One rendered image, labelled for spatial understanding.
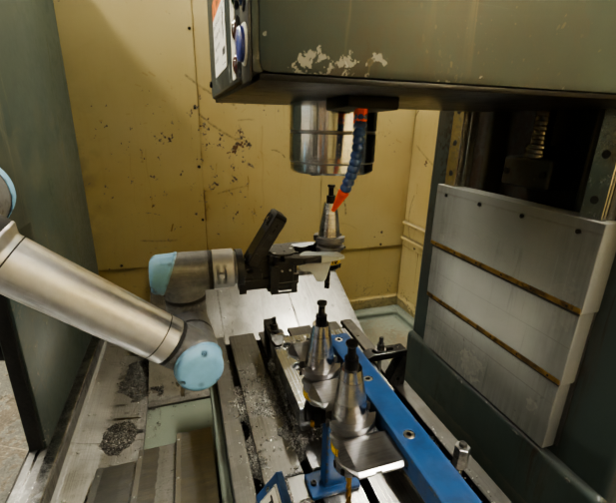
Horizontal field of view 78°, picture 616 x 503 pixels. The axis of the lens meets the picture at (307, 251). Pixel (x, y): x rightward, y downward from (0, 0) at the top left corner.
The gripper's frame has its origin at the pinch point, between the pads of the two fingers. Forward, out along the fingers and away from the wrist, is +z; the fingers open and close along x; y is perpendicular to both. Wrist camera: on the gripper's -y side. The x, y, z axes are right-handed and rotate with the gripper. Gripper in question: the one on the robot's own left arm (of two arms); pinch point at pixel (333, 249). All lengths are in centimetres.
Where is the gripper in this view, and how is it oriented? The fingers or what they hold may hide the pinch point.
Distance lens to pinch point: 78.2
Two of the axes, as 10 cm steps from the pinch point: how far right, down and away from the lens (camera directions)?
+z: 9.6, -0.8, 2.7
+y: -0.1, 9.5, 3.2
